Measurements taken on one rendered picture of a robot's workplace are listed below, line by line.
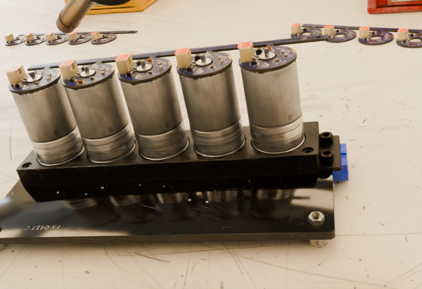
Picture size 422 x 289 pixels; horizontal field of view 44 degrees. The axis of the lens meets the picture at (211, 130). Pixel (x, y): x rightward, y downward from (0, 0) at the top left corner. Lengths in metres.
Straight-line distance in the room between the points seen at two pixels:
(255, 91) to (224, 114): 0.02
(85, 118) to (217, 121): 0.06
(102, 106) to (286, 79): 0.09
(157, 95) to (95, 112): 0.03
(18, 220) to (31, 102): 0.05
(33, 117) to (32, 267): 0.07
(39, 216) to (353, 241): 0.14
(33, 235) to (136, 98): 0.07
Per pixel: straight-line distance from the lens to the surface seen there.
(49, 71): 0.27
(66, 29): 0.22
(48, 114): 0.26
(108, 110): 0.25
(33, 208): 0.26
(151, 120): 0.24
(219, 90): 0.23
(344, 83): 0.34
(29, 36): 0.57
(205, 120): 0.23
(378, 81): 0.34
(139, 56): 0.26
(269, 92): 0.22
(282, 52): 0.23
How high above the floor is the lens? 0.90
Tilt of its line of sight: 29 degrees down
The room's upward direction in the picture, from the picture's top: 11 degrees counter-clockwise
